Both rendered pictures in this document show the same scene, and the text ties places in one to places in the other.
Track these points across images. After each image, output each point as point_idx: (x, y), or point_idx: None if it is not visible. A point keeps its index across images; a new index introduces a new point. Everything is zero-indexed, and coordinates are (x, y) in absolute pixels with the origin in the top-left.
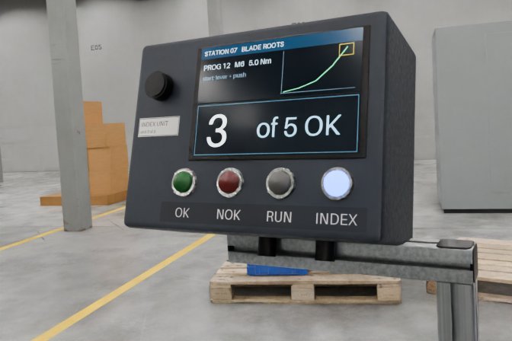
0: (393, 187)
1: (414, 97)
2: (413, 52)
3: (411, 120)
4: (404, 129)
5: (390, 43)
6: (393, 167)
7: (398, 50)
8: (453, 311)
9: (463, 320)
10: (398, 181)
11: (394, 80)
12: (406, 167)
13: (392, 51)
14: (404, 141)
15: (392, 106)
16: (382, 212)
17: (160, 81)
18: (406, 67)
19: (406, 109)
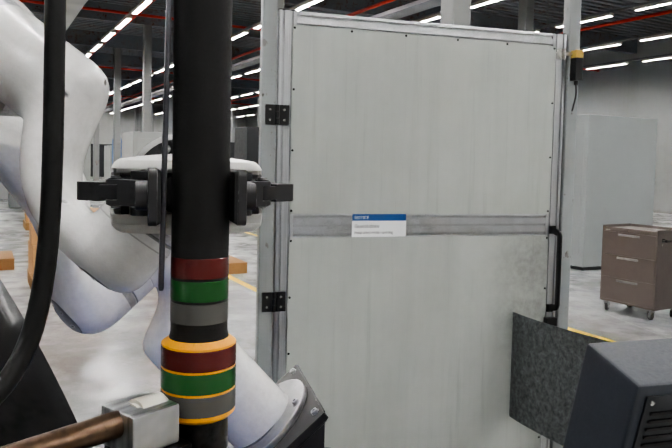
0: (577, 441)
1: (624, 414)
2: (628, 383)
3: (616, 426)
4: (600, 422)
5: (585, 362)
6: (579, 431)
7: (598, 371)
8: None
9: None
10: (585, 444)
11: (588, 385)
12: (600, 447)
13: (588, 368)
14: (598, 429)
15: (583, 398)
16: (564, 442)
17: None
18: (611, 386)
19: (606, 413)
